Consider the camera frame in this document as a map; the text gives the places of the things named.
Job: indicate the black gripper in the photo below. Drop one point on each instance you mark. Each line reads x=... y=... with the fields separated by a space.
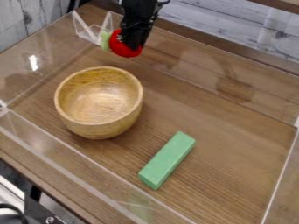
x=140 y=14

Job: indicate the red plush strawberry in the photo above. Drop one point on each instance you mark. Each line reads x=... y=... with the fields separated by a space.
x=110 y=42

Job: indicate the wooden bowl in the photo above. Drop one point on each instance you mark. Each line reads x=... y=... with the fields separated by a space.
x=98 y=101

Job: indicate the green rectangular block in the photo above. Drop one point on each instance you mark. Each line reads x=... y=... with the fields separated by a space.
x=165 y=160

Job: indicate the black table leg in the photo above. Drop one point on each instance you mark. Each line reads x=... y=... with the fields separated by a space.
x=34 y=193

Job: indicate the clear acrylic corner bracket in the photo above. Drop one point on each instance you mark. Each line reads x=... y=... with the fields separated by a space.
x=93 y=33

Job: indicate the clear acrylic tray wall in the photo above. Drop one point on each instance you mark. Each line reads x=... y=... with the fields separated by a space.
x=86 y=188

